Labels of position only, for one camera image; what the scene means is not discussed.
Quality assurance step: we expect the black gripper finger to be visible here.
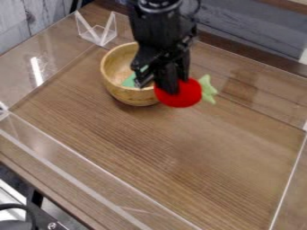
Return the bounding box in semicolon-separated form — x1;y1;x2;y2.
155;63;179;94
176;51;191;82

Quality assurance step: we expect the red plush strawberry toy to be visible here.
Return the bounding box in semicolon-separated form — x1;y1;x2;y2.
152;74;219;109

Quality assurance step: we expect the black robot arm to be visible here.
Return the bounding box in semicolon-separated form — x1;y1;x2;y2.
127;0;200;94

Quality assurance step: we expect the wooden bowl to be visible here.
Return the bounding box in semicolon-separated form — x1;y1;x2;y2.
100;42;159;107

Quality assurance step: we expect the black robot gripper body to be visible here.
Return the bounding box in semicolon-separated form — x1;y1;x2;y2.
127;5;196;88

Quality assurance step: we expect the green rectangular block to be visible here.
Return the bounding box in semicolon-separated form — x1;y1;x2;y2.
121;73;136;88

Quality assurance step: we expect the clear acrylic tray wall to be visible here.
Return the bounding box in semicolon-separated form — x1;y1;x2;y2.
0;102;201;230

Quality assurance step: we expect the clear acrylic corner bracket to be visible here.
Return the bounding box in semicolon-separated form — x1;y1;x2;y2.
74;12;117;47

